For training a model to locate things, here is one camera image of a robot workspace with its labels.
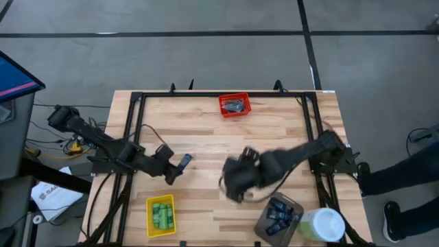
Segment black metal rig frame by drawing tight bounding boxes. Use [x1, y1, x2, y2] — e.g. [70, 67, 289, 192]
[78, 78, 377, 247]

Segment black puff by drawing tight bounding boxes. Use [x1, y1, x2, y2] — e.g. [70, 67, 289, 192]
[222, 99, 246, 114]

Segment dark grey device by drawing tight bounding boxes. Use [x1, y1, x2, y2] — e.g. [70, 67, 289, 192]
[406, 123, 439, 145]

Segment dark blue toiletry tube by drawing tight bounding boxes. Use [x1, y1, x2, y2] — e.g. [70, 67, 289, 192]
[265, 219, 289, 236]
[176, 153, 193, 172]
[266, 208, 292, 221]
[270, 198, 293, 213]

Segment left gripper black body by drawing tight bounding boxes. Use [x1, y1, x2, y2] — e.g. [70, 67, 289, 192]
[150, 157, 176, 183]

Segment white lidded green canister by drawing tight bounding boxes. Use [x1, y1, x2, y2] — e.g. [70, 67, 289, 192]
[297, 207, 346, 243]

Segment grey cabinet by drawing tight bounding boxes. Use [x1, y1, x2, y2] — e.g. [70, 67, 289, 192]
[0, 92, 36, 181]

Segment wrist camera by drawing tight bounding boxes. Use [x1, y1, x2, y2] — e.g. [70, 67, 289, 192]
[155, 143, 175, 161]
[239, 146, 261, 164]

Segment red plastic basket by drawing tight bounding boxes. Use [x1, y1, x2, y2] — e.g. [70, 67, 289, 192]
[217, 92, 252, 119]

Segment white printed paper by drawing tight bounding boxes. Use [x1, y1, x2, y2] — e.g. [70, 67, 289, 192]
[30, 166, 84, 222]

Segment grey plastic tray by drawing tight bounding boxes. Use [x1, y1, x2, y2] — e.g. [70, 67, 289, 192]
[254, 191, 305, 247]

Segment blue screen monitor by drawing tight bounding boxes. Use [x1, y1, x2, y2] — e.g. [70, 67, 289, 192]
[0, 50, 47, 104]

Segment yellow cable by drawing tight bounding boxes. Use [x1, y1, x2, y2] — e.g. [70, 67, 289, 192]
[23, 139, 93, 161]

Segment yellow plastic basket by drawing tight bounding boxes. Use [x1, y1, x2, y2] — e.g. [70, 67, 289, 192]
[145, 193, 177, 239]

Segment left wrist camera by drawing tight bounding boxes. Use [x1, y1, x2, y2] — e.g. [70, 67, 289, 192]
[155, 143, 175, 161]

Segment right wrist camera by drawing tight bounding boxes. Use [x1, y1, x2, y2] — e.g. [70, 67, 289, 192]
[239, 146, 261, 164]

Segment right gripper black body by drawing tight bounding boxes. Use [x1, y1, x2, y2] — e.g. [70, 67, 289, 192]
[219, 156, 262, 195]

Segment person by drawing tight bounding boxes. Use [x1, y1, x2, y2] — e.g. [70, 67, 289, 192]
[356, 137, 439, 244]

